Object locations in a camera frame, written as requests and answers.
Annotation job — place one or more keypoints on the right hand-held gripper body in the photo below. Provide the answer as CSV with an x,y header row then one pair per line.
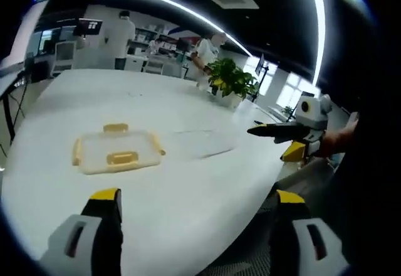
x,y
310,117

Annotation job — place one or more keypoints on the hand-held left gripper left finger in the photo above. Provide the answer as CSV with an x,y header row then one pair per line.
x,y
78,235

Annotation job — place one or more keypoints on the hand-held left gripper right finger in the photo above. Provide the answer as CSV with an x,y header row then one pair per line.
x,y
308,238

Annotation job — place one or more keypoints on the clear plastic lid yellow buckles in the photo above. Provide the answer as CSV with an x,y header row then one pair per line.
x,y
117,150

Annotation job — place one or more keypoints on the person's right hand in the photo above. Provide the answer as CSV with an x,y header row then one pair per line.
x,y
338,139

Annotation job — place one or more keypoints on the small green plant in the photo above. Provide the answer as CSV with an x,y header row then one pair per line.
x,y
288,110

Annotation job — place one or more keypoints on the grey office chair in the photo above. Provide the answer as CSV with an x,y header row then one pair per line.
x,y
300,175

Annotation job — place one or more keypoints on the slim monitor on pole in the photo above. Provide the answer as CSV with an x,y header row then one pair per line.
x,y
261,66

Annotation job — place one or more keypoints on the green potted plant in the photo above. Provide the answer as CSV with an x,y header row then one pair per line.
x,y
230,80

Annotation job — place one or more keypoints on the curved ceiling light strip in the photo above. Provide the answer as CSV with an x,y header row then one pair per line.
x,y
175,4
319,22

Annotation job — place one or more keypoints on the black folding stand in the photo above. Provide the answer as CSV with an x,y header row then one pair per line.
x,y
11,100

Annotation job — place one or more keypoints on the white chair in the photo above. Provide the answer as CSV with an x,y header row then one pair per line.
x,y
65,55

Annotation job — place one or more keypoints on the dark monitor on stand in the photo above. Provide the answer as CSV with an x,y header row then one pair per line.
x,y
89,26

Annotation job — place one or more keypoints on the white projection board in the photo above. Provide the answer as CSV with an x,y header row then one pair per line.
x,y
28,31

